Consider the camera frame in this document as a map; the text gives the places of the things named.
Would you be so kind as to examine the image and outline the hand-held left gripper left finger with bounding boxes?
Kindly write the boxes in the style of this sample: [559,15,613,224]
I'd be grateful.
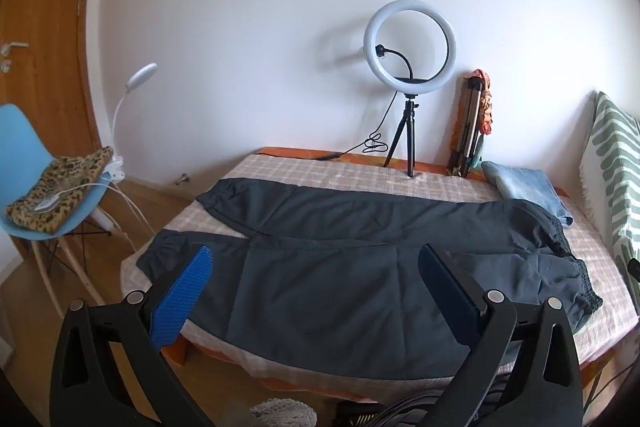
[49,244,236,427]

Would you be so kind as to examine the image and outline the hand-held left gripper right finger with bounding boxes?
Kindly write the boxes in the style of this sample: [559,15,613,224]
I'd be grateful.
[418,243,585,427]

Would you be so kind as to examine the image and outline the dark grey pants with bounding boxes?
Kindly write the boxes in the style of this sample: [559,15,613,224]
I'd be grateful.
[136,177,604,380]

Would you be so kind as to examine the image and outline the folded light blue jeans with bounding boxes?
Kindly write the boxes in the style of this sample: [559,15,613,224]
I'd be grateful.
[481,161,574,228]

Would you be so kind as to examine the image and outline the fluffy white slipper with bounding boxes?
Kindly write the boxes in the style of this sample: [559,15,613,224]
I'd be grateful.
[249,398,318,427]

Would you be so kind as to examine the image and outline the leopard print heating pad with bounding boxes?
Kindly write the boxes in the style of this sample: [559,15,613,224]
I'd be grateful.
[5,146,115,235]

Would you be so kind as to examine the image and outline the black tripod stand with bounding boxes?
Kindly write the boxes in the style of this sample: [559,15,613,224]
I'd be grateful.
[384,92,426,178]

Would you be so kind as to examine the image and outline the folded wooden tripod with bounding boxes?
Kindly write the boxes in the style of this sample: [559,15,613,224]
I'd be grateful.
[447,74,493,178]

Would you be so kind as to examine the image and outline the plaid pink blanket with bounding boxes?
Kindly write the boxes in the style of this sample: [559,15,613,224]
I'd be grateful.
[120,152,640,400]

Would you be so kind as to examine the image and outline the orange patterned cloth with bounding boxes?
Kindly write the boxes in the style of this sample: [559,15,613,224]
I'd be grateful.
[472,69,496,138]

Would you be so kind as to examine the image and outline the green patterned white pillow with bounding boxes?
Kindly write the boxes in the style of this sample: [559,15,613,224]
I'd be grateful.
[579,91,640,303]

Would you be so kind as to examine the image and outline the blue plastic chair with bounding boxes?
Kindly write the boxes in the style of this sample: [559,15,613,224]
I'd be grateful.
[0,103,138,318]

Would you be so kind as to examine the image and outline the white clip lamp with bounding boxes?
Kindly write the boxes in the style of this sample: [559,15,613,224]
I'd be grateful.
[102,63,158,184]

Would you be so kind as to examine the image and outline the wooden door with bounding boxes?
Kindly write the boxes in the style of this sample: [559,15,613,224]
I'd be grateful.
[0,0,106,258]

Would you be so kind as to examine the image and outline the white ring light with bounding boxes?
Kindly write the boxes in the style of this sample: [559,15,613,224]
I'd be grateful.
[363,0,458,95]

